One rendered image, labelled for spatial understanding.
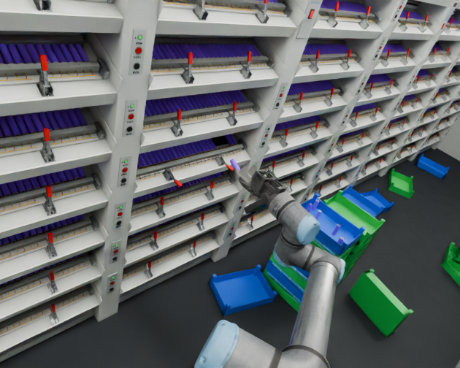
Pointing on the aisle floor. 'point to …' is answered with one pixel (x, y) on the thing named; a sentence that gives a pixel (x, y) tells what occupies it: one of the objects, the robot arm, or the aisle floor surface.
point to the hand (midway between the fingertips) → (239, 172)
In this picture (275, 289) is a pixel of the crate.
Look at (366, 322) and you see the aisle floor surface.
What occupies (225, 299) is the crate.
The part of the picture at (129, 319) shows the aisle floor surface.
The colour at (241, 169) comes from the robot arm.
